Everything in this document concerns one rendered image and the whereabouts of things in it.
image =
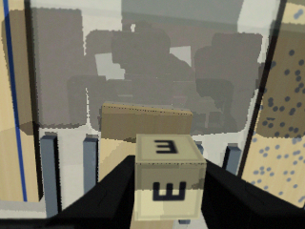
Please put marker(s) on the light wooden strip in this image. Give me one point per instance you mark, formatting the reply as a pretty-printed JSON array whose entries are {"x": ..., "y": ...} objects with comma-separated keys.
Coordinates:
[{"x": 119, "y": 126}]

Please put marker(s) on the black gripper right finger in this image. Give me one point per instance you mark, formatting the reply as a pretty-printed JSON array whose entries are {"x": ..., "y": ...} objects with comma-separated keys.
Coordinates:
[{"x": 230, "y": 202}]

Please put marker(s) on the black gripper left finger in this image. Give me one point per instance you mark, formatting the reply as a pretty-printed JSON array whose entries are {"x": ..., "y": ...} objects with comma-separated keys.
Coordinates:
[{"x": 108, "y": 205}]

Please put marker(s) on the beige cube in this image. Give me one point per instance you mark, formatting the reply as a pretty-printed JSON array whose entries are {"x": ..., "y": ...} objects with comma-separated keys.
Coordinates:
[{"x": 169, "y": 177}]

